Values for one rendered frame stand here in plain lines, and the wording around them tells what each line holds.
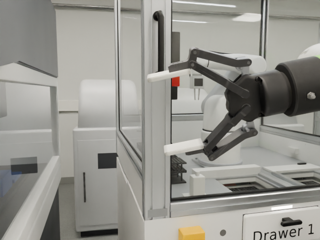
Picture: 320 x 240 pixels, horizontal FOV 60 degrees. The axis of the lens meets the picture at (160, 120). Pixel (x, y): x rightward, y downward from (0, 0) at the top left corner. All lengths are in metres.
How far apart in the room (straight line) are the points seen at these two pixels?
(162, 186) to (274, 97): 0.49
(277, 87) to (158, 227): 0.58
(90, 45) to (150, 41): 3.32
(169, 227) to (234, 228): 0.22
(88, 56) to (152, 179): 3.37
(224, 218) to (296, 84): 0.59
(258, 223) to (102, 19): 3.59
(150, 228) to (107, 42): 3.44
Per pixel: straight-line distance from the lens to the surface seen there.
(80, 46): 4.11
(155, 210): 0.87
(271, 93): 0.47
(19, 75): 0.84
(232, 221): 0.98
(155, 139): 0.80
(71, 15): 4.20
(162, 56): 0.75
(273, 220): 1.03
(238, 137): 0.50
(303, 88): 0.48
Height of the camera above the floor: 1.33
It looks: 6 degrees down
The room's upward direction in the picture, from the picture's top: straight up
